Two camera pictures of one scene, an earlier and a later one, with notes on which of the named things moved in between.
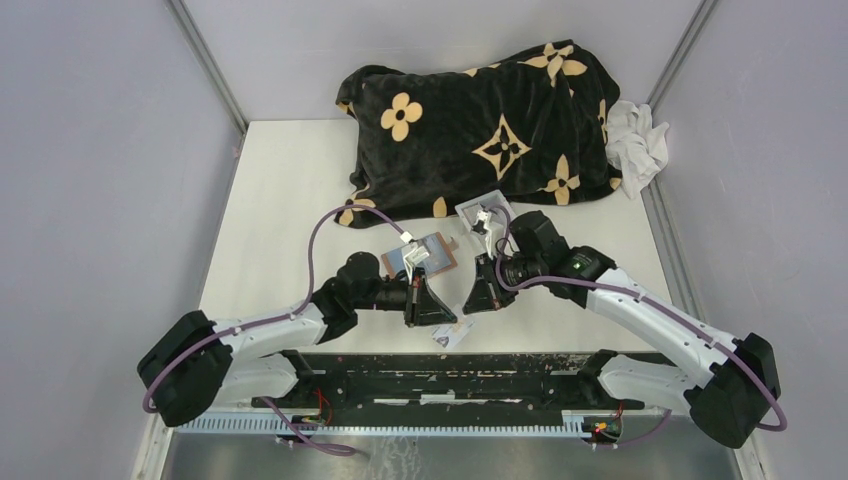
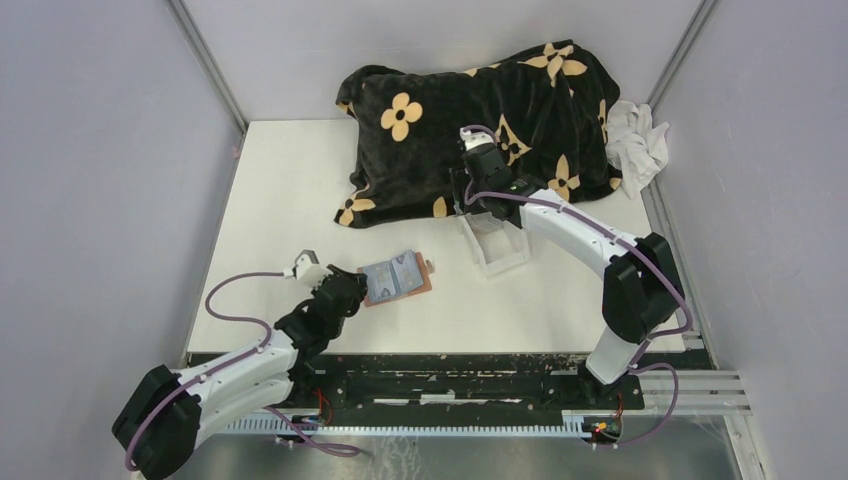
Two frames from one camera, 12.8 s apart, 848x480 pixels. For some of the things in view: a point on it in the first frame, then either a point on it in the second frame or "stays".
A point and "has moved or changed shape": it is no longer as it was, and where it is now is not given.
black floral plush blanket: (531, 128) stays
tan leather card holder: (442, 256) has moved or changed shape
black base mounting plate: (351, 388) stays
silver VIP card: (449, 335) has moved or changed shape
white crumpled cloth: (635, 144) stays
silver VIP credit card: (437, 258) has moved or changed shape
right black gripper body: (523, 269) to (460, 179)
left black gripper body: (396, 295) to (358, 296)
